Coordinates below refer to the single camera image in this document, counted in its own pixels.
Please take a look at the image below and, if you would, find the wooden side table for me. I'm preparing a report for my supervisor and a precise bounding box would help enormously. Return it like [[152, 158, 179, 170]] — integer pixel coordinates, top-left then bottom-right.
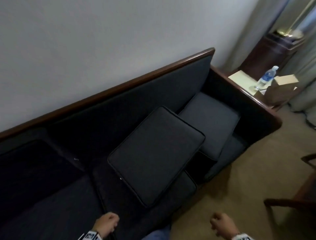
[[228, 70, 284, 111]]

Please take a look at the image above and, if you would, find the person's blue jeans leg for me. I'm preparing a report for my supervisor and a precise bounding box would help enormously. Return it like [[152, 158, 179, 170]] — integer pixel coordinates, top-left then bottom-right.
[[142, 225, 172, 240]]

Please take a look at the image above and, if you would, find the large dark grey cushion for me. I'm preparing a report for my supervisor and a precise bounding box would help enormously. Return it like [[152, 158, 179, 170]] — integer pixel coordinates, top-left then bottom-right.
[[107, 106, 206, 209]]

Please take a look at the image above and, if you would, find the light grey curtain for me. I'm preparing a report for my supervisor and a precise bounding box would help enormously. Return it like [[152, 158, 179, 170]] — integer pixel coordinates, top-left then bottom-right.
[[278, 0, 316, 130], [222, 0, 290, 73]]

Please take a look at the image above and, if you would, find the dark wooden cabinet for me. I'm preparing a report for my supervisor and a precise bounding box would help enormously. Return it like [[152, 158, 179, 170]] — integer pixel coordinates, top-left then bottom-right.
[[240, 32, 305, 80]]

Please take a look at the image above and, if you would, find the dark wooden chair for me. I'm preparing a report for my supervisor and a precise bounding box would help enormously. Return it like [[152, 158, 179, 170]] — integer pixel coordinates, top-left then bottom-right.
[[263, 153, 316, 240]]

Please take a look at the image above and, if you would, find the dark grey wooden-framed sofa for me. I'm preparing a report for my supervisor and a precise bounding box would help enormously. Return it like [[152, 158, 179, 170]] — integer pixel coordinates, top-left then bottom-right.
[[0, 47, 282, 240]]

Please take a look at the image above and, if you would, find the gold floor lamp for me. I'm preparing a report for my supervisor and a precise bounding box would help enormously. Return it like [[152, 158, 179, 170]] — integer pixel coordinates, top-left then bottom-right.
[[275, 0, 316, 40]]

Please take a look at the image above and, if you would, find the left wrist camera band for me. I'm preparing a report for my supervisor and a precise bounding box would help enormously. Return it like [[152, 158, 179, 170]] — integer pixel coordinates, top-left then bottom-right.
[[79, 230, 103, 240]]

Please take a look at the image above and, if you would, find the clear plastic water bottle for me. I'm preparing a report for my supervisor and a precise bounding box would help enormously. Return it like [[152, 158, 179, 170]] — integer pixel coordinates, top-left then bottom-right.
[[254, 65, 279, 91]]

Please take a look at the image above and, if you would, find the right wrist camera band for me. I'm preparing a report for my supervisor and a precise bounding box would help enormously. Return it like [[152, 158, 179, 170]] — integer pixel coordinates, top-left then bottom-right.
[[232, 233, 254, 240]]

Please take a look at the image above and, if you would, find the brown cardboard box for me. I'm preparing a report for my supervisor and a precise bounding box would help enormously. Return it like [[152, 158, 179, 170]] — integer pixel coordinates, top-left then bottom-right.
[[255, 74, 300, 107]]

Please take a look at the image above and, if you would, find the small dark grey cushion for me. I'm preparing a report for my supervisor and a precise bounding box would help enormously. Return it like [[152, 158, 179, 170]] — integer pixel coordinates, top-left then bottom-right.
[[178, 92, 241, 161]]

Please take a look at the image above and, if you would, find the wrist camera band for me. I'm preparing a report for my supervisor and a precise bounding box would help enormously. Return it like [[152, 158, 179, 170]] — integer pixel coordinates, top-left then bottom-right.
[[79, 230, 103, 240], [232, 233, 254, 240]]

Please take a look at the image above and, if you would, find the person's left hand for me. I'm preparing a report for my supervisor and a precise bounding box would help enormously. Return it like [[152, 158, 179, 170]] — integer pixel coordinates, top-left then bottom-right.
[[92, 212, 120, 238]]

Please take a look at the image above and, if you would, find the person's right hand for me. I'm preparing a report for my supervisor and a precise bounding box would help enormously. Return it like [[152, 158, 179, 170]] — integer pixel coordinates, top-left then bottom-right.
[[210, 212, 240, 239]]

